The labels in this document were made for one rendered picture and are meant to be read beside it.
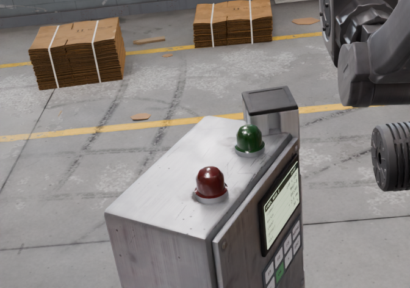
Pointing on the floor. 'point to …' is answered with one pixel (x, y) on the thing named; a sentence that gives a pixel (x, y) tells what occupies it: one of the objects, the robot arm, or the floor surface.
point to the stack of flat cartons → (78, 54)
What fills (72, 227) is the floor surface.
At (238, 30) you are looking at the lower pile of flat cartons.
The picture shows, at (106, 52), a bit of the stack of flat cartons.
